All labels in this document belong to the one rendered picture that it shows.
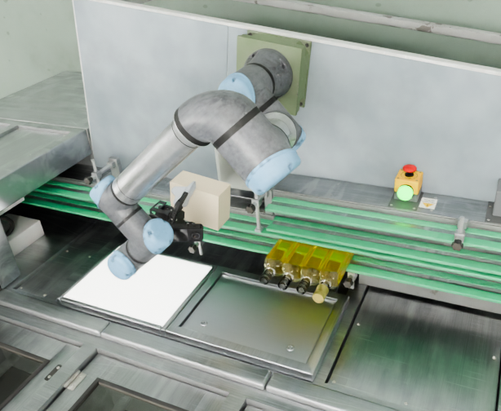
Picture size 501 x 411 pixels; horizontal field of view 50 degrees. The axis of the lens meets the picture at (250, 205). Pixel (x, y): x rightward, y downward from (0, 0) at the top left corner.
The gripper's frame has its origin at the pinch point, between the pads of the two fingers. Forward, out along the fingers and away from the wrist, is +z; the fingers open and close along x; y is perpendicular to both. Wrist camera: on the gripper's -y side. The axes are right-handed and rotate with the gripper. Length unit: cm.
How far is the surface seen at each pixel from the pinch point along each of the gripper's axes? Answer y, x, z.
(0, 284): 67, 44, -22
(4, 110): 126, 17, 43
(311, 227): -29.6, 11.1, 20.1
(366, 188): -42, 0, 33
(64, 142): 72, 9, 23
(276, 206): -18.6, 5.0, 16.5
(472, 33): -58, -37, 91
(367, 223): -47.3, 0.9, 15.8
